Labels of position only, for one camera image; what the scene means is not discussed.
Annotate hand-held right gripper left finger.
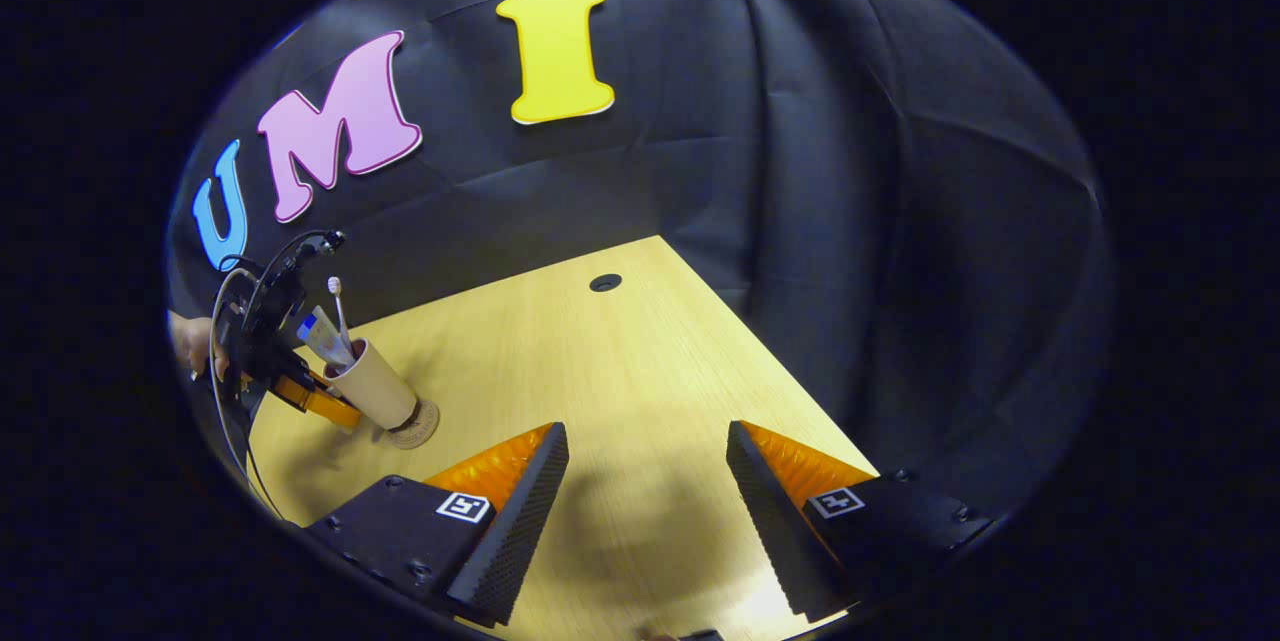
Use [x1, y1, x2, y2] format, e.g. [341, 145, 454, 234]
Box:
[305, 421, 571, 627]

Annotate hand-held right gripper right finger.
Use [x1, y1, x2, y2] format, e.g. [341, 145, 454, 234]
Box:
[725, 419, 996, 622]

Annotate white toothpaste tube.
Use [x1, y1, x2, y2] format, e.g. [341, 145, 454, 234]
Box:
[296, 306, 356, 369]

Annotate beige cup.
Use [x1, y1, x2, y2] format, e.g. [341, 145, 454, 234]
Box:
[322, 338, 419, 432]

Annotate pale pink toothbrush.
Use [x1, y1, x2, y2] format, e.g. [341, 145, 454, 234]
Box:
[327, 276, 353, 352]

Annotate round brown coaster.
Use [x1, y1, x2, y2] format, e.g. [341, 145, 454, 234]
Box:
[388, 399, 441, 450]

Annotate wooden desktop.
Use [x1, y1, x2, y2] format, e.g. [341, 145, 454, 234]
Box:
[245, 234, 881, 641]

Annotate black backdrop cloth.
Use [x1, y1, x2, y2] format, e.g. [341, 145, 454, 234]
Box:
[165, 0, 1116, 522]

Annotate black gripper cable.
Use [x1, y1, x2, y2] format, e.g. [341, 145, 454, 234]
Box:
[206, 266, 287, 524]

